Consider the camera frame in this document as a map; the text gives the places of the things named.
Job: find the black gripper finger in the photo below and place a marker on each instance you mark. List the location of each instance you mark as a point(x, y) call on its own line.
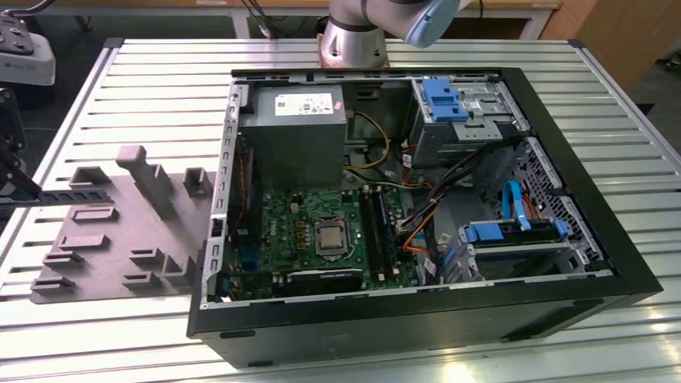
point(26, 181)

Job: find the RAM slot with white clips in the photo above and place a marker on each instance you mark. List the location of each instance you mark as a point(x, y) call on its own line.
point(375, 235)

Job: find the grey plastic parts rack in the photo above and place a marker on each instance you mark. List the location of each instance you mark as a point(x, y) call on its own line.
point(139, 239)

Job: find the grey power supply unit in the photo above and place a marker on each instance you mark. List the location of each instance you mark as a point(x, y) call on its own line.
point(293, 151)

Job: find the green motherboard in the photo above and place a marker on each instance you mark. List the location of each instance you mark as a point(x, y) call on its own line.
point(282, 247)

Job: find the CPU socket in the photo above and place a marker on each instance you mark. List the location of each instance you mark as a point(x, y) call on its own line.
point(330, 219)

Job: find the silver CPU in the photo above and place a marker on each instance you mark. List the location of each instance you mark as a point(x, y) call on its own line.
point(331, 238)

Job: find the black graphics card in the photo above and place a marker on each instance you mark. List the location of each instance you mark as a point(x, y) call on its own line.
point(319, 279)

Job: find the black open PC case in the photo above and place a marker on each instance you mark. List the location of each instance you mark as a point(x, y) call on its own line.
point(373, 335)

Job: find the metal drive cage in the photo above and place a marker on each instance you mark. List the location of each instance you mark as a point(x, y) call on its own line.
point(479, 131)

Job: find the hard disk in blue carrier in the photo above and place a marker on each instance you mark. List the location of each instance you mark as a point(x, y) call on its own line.
point(485, 233)

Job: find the metal disk bay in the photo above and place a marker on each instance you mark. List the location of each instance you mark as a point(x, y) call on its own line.
point(532, 248)

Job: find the wooden desk with white legs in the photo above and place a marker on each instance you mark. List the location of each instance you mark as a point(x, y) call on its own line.
point(540, 24)

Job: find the brown wooden cabinet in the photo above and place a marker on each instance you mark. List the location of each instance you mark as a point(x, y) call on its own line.
point(628, 32)

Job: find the blue plastic bay bracket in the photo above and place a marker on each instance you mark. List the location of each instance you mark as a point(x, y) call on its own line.
point(442, 99)

